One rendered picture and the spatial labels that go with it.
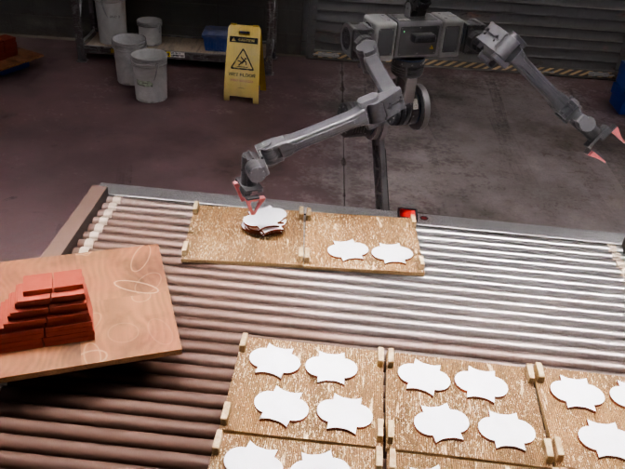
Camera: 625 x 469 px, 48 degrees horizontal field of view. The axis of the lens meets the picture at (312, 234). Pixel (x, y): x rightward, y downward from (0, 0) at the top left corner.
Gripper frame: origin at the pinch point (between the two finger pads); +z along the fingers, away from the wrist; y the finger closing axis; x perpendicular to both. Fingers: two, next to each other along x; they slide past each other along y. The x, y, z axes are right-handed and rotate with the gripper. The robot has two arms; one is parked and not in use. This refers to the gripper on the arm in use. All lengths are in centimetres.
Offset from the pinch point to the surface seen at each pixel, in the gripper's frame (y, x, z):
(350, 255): 26.1, 27.7, 9.8
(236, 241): 3.8, -5.3, 11.4
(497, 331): 75, 54, 12
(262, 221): 1.7, 5.0, 6.1
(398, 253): 31, 44, 9
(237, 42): -333, 119, 55
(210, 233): -4.4, -12.1, 11.5
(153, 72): -340, 52, 78
